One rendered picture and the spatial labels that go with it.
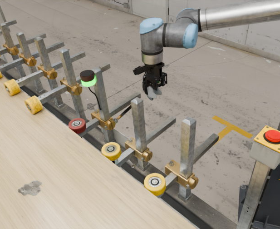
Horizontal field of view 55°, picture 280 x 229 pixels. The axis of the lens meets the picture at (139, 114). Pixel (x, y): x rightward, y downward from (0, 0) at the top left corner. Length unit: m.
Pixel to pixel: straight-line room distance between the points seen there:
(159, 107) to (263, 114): 1.01
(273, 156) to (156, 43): 0.59
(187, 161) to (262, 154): 0.34
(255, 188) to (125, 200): 0.43
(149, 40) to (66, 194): 0.65
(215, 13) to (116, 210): 0.82
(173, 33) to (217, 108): 1.84
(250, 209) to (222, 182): 1.22
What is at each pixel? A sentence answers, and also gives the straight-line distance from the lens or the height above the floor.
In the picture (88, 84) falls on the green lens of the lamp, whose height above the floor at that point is 1.11.
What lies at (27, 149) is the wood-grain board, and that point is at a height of 0.90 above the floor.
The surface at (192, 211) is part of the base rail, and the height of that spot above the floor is 0.70.
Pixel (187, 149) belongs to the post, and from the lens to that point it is 0.98.
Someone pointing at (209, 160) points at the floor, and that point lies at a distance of 2.31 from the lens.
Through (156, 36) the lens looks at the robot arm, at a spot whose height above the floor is 1.30.
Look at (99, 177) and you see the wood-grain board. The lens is 1.07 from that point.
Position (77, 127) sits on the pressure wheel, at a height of 0.91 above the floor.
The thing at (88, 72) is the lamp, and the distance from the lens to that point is 1.18.
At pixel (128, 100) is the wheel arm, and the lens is 1.48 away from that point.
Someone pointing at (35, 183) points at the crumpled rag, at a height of 0.91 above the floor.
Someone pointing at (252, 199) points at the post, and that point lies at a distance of 0.94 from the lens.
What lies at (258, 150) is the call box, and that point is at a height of 1.19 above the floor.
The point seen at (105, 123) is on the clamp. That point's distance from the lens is 1.34.
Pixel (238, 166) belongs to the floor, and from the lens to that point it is 2.32.
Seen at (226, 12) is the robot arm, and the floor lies 1.35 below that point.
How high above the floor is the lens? 1.73
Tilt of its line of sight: 39 degrees down
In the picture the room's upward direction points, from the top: 5 degrees counter-clockwise
